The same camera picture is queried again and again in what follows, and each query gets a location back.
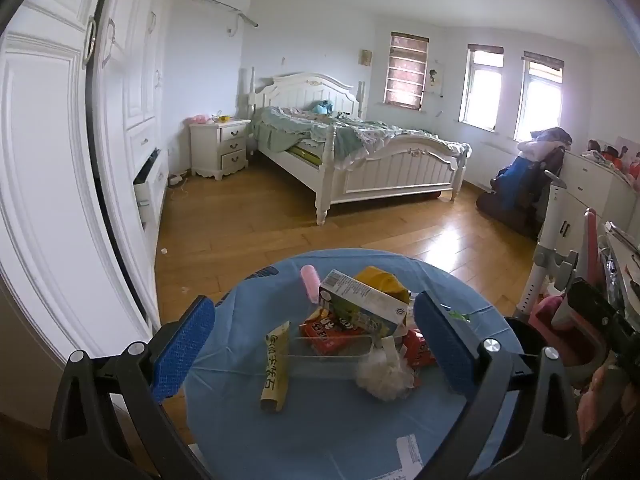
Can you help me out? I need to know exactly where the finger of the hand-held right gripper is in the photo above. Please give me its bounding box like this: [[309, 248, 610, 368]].
[[566, 277, 640, 361]]

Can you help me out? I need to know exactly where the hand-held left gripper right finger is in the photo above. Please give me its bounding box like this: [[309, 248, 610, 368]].
[[413, 290, 583, 480]]

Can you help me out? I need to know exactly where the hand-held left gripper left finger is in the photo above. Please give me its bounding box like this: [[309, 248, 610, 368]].
[[48, 296, 217, 480]]

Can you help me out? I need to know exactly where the black trash bin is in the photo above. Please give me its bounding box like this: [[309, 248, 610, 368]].
[[502, 316, 568, 386]]

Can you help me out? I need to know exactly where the yellow snack packet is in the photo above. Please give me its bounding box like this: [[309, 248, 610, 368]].
[[355, 266, 412, 306]]

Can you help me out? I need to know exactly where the white green carton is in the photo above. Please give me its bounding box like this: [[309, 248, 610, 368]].
[[318, 270, 412, 338]]

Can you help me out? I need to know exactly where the red snack packet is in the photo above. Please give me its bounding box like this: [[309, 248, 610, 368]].
[[299, 307, 373, 356], [400, 327, 437, 370]]

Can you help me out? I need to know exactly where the person's right forearm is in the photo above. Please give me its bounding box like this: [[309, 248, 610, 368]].
[[577, 360, 636, 446]]

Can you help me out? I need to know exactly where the white study desk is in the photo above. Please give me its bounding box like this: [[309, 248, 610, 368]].
[[600, 220, 640, 311]]

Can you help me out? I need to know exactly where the white mesh sponge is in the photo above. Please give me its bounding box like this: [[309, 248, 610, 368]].
[[355, 337, 417, 403]]

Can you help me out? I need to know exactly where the pink grey desk chair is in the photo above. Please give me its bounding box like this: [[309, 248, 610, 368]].
[[515, 180, 616, 376]]

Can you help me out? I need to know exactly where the yellow green wrapper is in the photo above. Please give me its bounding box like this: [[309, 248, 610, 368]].
[[260, 321, 292, 415]]

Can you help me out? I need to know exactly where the clear plastic tray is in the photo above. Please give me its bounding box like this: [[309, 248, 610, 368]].
[[287, 335, 373, 381]]

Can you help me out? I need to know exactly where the white dresser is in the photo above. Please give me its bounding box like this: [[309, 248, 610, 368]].
[[537, 147, 640, 241]]

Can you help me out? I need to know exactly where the brown armchair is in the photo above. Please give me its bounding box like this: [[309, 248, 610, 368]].
[[476, 150, 548, 240]]

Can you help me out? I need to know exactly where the pink tube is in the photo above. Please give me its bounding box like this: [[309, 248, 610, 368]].
[[301, 264, 323, 305]]

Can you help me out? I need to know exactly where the blue tablecloth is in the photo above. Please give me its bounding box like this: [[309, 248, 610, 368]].
[[182, 247, 518, 480]]

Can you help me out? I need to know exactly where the blue garment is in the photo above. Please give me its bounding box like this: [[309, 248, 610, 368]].
[[495, 155, 540, 212]]

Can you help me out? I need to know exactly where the photo poster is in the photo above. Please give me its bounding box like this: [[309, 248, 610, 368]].
[[585, 135, 640, 181]]

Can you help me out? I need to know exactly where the white wooden bed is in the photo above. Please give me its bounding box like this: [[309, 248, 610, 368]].
[[248, 66, 473, 226]]

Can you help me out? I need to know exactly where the pile of clothes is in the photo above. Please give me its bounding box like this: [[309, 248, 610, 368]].
[[517, 127, 573, 161]]

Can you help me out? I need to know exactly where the white nightstand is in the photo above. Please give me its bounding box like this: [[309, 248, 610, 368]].
[[188, 119, 252, 181]]

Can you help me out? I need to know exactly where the white wardrobe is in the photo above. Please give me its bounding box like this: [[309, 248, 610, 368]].
[[0, 0, 171, 361]]

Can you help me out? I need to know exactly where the green bedding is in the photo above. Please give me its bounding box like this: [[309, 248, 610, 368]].
[[252, 105, 471, 171]]

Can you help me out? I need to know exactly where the white framed window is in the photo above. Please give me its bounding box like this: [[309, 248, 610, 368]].
[[512, 51, 566, 143], [458, 44, 505, 131]]

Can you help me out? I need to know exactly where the window with brown blind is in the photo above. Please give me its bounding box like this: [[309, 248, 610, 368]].
[[383, 31, 431, 110]]

